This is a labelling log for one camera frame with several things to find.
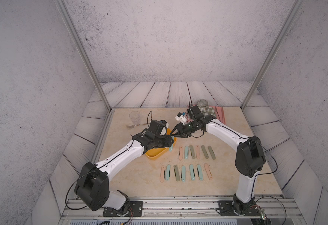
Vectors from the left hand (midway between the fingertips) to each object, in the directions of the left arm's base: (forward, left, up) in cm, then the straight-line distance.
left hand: (175, 142), depth 80 cm
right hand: (+4, +2, +1) cm, 4 cm away
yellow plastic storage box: (+1, +12, -14) cm, 19 cm away
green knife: (-11, -15, -17) cm, 25 cm away
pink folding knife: (+3, -16, -17) cm, 24 cm away
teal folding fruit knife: (-10, +4, -17) cm, 21 cm away
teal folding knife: (-12, -5, -17) cm, 21 cm away
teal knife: (-3, +3, -1) cm, 4 cm away
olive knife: (+2, -20, -16) cm, 26 cm away
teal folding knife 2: (-11, -10, -17) cm, 23 cm away
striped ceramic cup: (+43, -26, -12) cm, 52 cm away
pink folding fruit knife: (+1, -4, -17) cm, 17 cm away
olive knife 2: (+1, -25, -16) cm, 30 cm away
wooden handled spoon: (+25, +31, -16) cm, 43 cm away
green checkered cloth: (+38, -32, -15) cm, 52 cm away
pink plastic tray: (+35, -39, -15) cm, 54 cm away
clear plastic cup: (+32, +29, -13) cm, 45 cm away
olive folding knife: (+3, -12, -17) cm, 21 cm away
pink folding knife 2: (-12, +8, -17) cm, 22 cm away
